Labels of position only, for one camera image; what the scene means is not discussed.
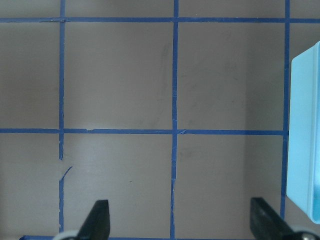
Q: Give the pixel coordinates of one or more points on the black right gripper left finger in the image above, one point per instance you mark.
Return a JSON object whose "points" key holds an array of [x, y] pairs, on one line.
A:
{"points": [[97, 224]]}

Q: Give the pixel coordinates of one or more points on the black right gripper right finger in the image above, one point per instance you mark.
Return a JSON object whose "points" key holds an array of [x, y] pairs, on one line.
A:
{"points": [[265, 223]]}

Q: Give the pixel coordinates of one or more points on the turquoise plastic storage bin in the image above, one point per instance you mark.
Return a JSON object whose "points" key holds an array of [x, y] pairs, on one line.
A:
{"points": [[303, 168]]}

